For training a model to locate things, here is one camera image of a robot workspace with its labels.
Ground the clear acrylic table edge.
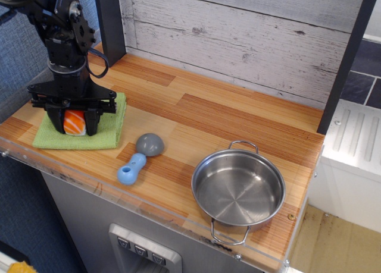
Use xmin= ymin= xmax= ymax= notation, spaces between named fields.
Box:
xmin=0 ymin=136 xmax=291 ymax=271

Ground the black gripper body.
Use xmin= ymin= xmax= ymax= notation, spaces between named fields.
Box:
xmin=27 ymin=69 xmax=117 ymax=113

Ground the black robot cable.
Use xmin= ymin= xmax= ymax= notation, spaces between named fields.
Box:
xmin=86 ymin=48 xmax=110 ymax=79

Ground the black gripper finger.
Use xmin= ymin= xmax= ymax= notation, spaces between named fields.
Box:
xmin=45 ymin=103 xmax=67 ymax=134
xmin=84 ymin=109 xmax=102 ymax=136

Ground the blue grey toy scoop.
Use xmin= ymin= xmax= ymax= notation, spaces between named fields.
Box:
xmin=117 ymin=133 xmax=164 ymax=186

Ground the dark right frame post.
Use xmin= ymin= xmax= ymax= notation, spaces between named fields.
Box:
xmin=317 ymin=0 xmax=377 ymax=135

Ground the dark left frame post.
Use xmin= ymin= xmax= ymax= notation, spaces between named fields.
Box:
xmin=95 ymin=0 xmax=126 ymax=67

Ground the white ribbed appliance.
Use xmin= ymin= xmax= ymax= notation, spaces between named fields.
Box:
xmin=308 ymin=100 xmax=380 ymax=231

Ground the green folded cloth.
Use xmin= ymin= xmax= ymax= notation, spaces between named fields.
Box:
xmin=32 ymin=92 xmax=127 ymax=150

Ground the orange white salmon sushi toy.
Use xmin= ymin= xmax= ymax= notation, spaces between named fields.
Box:
xmin=63 ymin=110 xmax=86 ymax=136

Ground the stainless steel pot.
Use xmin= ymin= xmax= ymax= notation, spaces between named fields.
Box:
xmin=191 ymin=142 xmax=286 ymax=246

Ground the silver control panel with buttons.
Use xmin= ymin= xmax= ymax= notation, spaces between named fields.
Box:
xmin=108 ymin=223 xmax=183 ymax=272

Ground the dark frame post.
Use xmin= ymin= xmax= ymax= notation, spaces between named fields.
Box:
xmin=317 ymin=0 xmax=377 ymax=135
xmin=95 ymin=0 xmax=126 ymax=67

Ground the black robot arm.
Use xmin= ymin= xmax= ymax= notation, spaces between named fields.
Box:
xmin=1 ymin=0 xmax=117 ymax=136

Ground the yellow black object at corner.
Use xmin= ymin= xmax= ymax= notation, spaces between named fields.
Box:
xmin=1 ymin=257 xmax=37 ymax=273

